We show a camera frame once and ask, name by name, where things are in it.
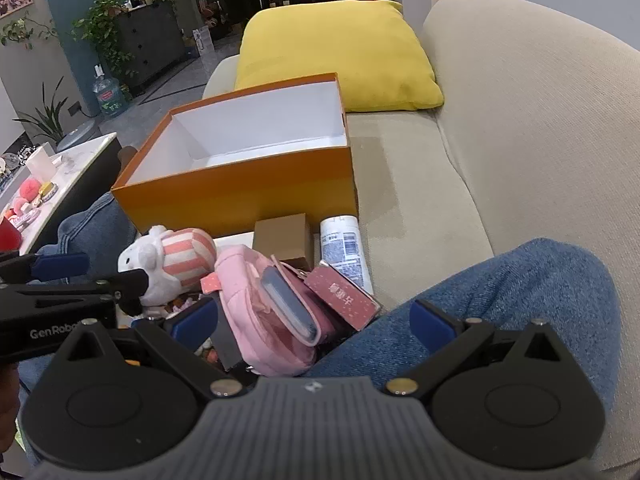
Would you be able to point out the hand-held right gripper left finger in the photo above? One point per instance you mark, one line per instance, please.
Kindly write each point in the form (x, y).
(192, 322)

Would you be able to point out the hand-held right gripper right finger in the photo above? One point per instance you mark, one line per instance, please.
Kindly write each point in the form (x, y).
(432, 322)

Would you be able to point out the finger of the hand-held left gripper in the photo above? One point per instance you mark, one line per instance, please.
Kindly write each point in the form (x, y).
(130, 282)
(62, 265)

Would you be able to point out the pale pink pouch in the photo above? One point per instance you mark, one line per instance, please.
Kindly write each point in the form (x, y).
(250, 310)

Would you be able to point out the pink striped plush toy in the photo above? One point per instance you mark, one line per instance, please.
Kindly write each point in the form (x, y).
(185, 252)

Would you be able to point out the white tube with blue print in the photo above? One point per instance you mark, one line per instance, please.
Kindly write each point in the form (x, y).
(342, 250)

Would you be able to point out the orange cardboard box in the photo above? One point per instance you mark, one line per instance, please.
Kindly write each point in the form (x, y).
(240, 195)

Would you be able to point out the person's left leg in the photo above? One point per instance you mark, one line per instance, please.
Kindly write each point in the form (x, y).
(95, 230)

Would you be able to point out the red mug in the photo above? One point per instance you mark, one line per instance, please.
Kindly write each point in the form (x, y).
(9, 236)

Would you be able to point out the small yellow trinket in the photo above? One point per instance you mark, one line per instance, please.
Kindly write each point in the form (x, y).
(47, 189)

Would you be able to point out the pink pom-pom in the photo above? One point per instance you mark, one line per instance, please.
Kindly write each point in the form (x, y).
(30, 189)

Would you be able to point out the pink red card box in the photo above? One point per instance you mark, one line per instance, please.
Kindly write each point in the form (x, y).
(345, 300)

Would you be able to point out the marble coffee table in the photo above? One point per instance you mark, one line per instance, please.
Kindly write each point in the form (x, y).
(75, 170)

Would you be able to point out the white cup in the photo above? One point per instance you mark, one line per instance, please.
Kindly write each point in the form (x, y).
(41, 162)

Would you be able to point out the small brown cardboard box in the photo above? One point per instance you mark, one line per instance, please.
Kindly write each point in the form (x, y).
(282, 240)

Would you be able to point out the round grey stool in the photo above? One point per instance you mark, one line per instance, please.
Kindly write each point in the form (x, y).
(77, 136)

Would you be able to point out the long-leaved potted plant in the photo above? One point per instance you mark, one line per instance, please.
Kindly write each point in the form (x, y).
(47, 120)

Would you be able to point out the large water jug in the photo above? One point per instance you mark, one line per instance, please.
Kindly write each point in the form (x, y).
(108, 95)

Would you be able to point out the beige sofa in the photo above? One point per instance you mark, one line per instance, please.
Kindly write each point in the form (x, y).
(525, 135)

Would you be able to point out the dark grey cabinet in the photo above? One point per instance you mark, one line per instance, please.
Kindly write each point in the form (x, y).
(150, 40)

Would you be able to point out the trailing green plant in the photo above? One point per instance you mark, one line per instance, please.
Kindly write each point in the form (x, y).
(102, 20)

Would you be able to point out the white floor sign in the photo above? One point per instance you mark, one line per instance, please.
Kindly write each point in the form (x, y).
(203, 40)

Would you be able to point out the yellow cushion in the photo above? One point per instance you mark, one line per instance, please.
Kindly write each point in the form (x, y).
(340, 55)

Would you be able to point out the wall-hung green plant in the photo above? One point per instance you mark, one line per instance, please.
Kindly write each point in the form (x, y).
(20, 30)

